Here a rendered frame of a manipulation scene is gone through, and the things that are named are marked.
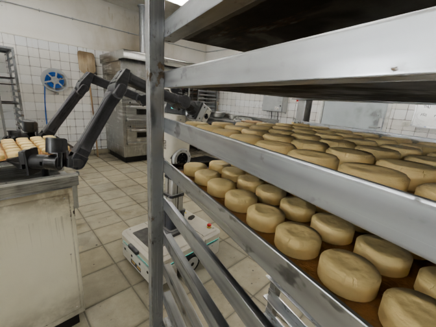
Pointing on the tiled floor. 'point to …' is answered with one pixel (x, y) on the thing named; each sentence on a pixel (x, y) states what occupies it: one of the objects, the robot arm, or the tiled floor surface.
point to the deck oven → (130, 106)
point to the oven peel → (85, 58)
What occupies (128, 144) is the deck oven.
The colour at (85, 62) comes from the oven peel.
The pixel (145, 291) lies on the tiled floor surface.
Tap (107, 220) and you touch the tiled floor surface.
